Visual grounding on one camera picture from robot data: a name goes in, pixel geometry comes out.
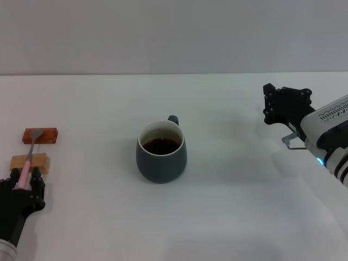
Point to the light wooden spoon rest block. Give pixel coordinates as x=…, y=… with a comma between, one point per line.
x=40, y=161

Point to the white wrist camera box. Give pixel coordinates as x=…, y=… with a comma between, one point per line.
x=320, y=119

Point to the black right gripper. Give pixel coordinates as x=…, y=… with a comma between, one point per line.
x=291, y=115

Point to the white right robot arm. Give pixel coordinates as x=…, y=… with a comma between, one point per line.
x=338, y=163

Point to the dark grey ceramic coffee cup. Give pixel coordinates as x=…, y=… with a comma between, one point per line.
x=160, y=168

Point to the reddish brown wooden block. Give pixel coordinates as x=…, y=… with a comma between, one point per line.
x=49, y=136

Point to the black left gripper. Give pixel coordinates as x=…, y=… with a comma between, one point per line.
x=13, y=206

